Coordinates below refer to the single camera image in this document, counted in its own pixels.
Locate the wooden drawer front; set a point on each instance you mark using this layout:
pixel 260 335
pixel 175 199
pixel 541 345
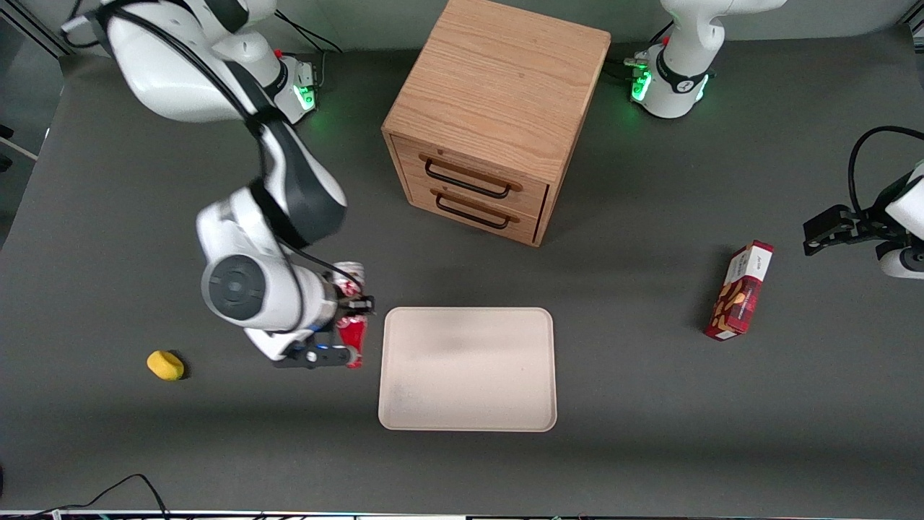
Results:
pixel 534 198
pixel 523 227

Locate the yellow lemon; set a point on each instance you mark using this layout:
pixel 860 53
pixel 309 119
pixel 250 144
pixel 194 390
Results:
pixel 165 365

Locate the red snack box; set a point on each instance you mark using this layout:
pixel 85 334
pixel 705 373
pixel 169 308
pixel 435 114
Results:
pixel 740 296

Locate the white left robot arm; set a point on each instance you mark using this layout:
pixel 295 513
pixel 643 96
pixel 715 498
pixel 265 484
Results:
pixel 678 79

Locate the wooden drawer cabinet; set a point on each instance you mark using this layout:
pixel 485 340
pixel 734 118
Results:
pixel 498 79

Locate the red coke bottle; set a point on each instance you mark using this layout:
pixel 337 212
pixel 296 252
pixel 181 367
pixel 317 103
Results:
pixel 354 339

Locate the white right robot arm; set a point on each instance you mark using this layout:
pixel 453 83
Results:
pixel 245 289

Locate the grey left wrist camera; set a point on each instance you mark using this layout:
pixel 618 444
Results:
pixel 902 263

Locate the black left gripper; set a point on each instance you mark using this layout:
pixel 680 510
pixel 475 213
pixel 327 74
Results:
pixel 868 219

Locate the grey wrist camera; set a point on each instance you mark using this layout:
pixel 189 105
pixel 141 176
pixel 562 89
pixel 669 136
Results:
pixel 902 263
pixel 317 356

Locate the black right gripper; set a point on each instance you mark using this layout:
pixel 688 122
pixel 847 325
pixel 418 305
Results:
pixel 354 306

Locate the aluminium frame rail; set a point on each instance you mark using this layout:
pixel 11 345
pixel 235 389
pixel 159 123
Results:
pixel 36 32

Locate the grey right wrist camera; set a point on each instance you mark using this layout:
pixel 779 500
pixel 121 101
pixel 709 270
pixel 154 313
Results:
pixel 317 356

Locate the beige plastic tray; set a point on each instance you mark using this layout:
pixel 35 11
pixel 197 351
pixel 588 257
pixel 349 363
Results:
pixel 476 375

